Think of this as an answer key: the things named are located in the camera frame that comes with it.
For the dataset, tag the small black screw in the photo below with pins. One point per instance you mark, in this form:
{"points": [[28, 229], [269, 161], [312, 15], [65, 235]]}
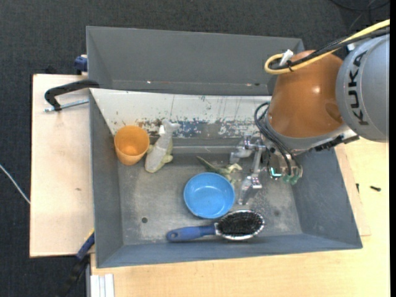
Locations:
{"points": [[376, 188]]}

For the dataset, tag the grey metal bin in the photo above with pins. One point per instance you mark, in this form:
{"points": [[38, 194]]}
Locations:
{"points": [[161, 196]]}

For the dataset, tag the green toy lizard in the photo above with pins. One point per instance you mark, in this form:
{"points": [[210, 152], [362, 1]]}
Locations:
{"points": [[227, 169]]}

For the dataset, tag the pale wood board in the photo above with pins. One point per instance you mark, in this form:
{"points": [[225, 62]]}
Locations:
{"points": [[60, 166]]}

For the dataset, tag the white toy whale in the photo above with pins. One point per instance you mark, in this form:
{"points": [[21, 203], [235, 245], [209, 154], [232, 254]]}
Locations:
{"points": [[161, 155]]}

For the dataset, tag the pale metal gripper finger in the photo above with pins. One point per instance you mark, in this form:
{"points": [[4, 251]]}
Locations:
{"points": [[239, 156], [247, 189]]}

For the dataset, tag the orange plastic cup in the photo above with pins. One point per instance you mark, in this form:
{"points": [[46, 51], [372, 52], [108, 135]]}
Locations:
{"points": [[131, 144]]}

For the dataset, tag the blue bowl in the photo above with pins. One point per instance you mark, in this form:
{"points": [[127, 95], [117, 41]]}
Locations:
{"points": [[208, 196]]}

